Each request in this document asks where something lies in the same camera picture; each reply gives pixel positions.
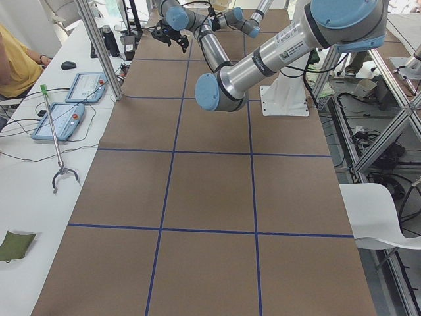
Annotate green handled reach grabber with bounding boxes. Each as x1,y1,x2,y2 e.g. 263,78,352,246
40,84,80,194

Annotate lower blue teach pendant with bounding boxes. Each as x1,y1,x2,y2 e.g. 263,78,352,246
31,103,85,141

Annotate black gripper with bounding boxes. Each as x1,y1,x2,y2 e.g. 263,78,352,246
166,28,189,53
212,17,221,31

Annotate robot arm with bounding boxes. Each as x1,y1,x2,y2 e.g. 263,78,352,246
212,0,273,38
157,1,388,112

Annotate blue teach pendant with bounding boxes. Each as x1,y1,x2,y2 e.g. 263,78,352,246
31,103,85,141
65,72,107,103

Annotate aluminium frame post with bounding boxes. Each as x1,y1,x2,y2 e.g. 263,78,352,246
74,0,122,101

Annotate green cloth pouch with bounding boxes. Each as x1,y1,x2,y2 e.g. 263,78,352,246
1,231,36,263

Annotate person in yellow shirt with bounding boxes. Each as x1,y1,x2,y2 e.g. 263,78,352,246
1,25,52,99

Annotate upper blue teach pendant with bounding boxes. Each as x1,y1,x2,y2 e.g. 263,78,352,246
65,72,107,103

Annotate white curved chair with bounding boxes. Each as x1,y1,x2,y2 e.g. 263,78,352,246
339,183,420,250

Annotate black computer mouse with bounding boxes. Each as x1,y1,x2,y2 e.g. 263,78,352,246
61,61,76,70

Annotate white central pedestal column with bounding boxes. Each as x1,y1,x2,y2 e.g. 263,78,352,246
259,0,330,117

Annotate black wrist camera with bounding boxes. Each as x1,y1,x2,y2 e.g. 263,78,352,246
151,20,171,44

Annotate black water bottle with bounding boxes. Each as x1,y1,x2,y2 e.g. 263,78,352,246
102,25,120,57

